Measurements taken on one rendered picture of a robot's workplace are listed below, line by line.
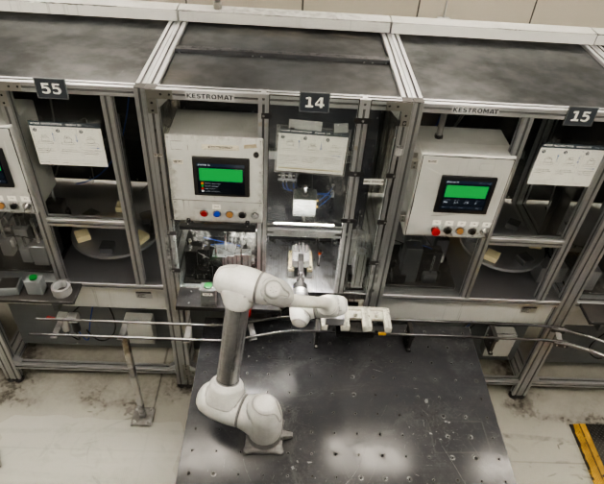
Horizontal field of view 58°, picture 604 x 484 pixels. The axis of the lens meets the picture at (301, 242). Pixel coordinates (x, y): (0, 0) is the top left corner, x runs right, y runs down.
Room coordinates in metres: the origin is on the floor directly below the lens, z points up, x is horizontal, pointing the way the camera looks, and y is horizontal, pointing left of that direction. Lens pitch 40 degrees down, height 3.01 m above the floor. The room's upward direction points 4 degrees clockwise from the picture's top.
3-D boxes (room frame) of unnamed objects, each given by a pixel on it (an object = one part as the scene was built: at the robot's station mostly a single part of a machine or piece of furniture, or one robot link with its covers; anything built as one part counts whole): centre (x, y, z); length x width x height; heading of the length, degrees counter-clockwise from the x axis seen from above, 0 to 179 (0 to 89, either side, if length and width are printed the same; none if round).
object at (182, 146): (2.16, 0.41, 1.60); 0.42 x 0.29 x 0.46; 93
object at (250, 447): (1.35, 0.08, 0.71); 0.22 x 0.18 x 0.06; 93
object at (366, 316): (1.95, -0.31, 0.84); 0.36 x 0.14 x 0.10; 93
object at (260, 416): (1.35, 0.11, 0.85); 0.18 x 0.16 x 0.22; 74
